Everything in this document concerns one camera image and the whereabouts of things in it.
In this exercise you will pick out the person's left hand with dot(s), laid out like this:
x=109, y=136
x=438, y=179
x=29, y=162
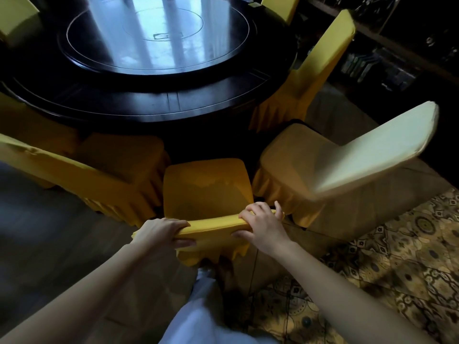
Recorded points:
x=156, y=234

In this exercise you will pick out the person's right hand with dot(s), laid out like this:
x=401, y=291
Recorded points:
x=266, y=229

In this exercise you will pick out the person's right little finger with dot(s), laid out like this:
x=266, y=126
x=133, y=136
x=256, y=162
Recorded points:
x=279, y=210

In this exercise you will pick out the person's left thumb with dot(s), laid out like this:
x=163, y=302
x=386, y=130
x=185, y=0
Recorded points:
x=184, y=243

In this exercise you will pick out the person's right thumb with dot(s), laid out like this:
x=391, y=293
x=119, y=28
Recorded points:
x=242, y=234

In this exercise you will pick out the person's left forearm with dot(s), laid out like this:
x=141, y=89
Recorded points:
x=82, y=297

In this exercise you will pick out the person's right forearm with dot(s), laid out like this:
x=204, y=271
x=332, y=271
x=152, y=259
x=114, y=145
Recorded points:
x=344, y=300

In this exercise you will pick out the person's white trousers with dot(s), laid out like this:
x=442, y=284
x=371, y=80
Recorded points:
x=204, y=315

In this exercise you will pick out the pale yellow covered chair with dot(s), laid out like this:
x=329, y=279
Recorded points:
x=344, y=164

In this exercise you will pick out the patterned gold carpet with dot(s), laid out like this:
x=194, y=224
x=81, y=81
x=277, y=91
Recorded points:
x=405, y=254

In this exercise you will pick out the dark round wooden table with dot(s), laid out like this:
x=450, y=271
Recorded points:
x=143, y=100

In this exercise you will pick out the row of books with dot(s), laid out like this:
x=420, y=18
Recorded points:
x=376, y=69

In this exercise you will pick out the round glass turntable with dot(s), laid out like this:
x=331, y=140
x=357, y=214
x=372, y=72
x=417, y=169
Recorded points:
x=157, y=35

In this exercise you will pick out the dark wooden shelf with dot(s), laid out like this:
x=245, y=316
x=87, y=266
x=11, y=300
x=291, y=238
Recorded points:
x=401, y=35

